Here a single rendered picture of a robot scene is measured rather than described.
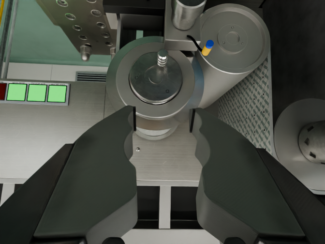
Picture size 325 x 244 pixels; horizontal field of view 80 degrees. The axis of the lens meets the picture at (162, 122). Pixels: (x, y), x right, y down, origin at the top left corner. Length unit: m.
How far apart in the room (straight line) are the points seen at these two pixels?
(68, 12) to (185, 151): 0.48
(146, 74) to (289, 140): 0.24
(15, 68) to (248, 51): 3.65
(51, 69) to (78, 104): 2.89
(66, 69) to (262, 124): 3.27
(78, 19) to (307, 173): 0.58
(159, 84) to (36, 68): 3.42
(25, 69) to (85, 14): 3.20
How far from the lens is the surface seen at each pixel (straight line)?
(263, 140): 0.35
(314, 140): 0.34
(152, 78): 0.28
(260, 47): 0.37
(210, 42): 0.25
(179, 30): 0.30
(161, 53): 0.26
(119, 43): 0.34
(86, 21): 0.59
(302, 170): 0.36
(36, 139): 0.70
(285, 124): 0.35
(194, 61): 0.32
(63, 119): 0.67
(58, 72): 3.48
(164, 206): 0.63
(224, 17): 0.37
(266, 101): 0.35
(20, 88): 0.75
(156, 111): 0.28
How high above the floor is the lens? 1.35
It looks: 9 degrees down
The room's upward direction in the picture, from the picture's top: 179 degrees counter-clockwise
